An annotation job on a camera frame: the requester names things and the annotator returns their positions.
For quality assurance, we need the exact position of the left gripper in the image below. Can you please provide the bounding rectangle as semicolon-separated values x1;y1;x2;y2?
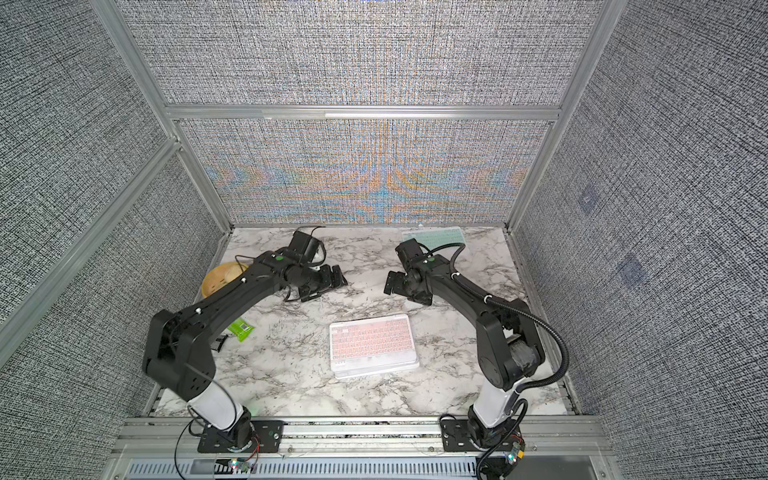
298;263;350;303

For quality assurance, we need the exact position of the green keyboard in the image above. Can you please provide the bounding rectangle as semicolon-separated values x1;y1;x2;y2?
401;227;466;249

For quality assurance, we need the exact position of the pink keyboard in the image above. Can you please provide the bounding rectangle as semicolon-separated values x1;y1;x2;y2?
329;314;418;372

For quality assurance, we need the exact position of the white keyboard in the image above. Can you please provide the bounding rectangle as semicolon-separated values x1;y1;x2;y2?
331;360;420;380

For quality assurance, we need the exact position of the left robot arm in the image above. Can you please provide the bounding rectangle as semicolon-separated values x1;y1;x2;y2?
142;249;347;432

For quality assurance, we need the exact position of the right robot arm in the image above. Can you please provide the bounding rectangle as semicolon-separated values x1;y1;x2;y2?
384;242;556;439

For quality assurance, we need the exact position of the green packet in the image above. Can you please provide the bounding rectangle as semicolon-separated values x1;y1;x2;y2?
228;319;253;342

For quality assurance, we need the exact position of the yellow bamboo steamer basket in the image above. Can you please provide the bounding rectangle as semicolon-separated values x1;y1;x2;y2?
201;261;247;299

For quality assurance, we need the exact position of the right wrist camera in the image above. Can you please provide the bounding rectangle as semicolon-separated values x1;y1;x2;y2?
395;239;426;271

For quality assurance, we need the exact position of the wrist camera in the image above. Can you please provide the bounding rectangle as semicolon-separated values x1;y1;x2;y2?
286;231;327;264
395;239;426;271

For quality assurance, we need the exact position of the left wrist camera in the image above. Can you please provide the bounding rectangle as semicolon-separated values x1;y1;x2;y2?
286;231;327;264

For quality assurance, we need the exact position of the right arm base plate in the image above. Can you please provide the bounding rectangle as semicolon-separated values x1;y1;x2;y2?
438;414;498;453

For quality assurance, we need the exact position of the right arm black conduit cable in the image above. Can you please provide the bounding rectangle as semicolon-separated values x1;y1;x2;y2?
425;241;571;421

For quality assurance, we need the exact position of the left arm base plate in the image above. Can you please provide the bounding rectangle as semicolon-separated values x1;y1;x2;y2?
197;420;285;454

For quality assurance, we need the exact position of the aluminium front rail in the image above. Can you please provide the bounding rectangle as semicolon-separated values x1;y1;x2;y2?
110;415;614;459

